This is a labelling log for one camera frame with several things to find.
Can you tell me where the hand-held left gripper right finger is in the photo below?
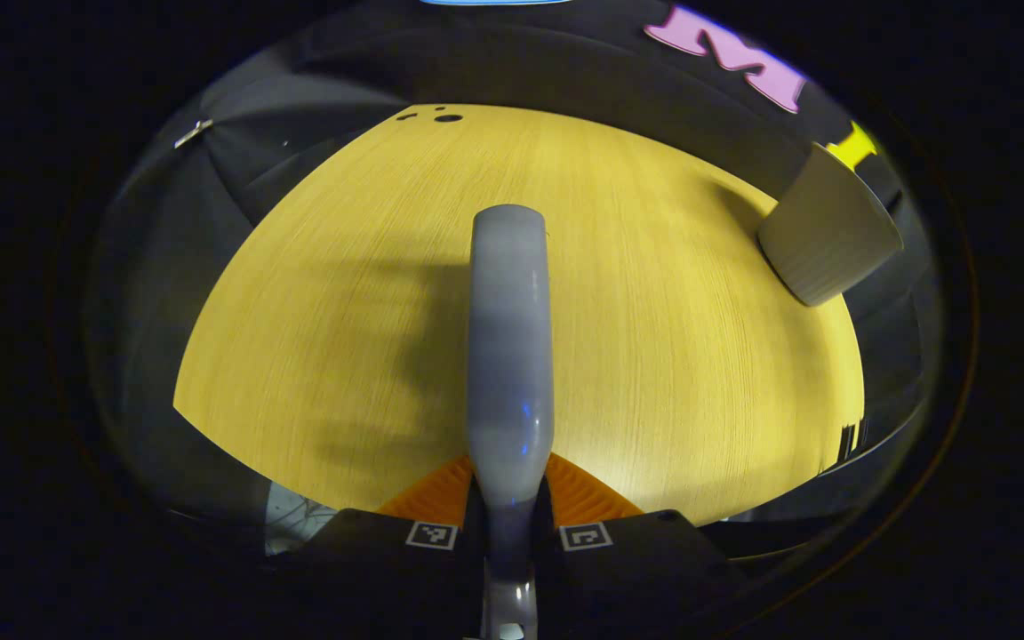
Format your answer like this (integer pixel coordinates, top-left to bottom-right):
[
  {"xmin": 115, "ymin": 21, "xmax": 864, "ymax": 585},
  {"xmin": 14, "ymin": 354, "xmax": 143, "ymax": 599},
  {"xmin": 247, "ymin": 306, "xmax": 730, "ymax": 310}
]
[{"xmin": 537, "ymin": 452, "xmax": 744, "ymax": 640}]

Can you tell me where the white ribbed garbage bin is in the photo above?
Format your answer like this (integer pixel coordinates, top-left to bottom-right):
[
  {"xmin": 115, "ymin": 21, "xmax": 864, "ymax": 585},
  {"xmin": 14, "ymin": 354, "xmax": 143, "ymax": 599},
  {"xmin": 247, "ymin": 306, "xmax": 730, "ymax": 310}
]
[{"xmin": 757, "ymin": 142, "xmax": 906, "ymax": 308}]

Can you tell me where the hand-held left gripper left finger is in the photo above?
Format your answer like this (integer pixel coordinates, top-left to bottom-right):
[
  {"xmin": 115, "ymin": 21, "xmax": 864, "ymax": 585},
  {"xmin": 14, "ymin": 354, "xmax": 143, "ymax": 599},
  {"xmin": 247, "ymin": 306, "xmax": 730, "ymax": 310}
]
[{"xmin": 268, "ymin": 453, "xmax": 488, "ymax": 640}]

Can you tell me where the wooden desktop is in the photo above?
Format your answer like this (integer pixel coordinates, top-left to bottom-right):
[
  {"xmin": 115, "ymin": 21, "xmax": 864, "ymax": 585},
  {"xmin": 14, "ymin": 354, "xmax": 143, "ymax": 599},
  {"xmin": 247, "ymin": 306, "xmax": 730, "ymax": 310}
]
[{"xmin": 172, "ymin": 104, "xmax": 866, "ymax": 527}]

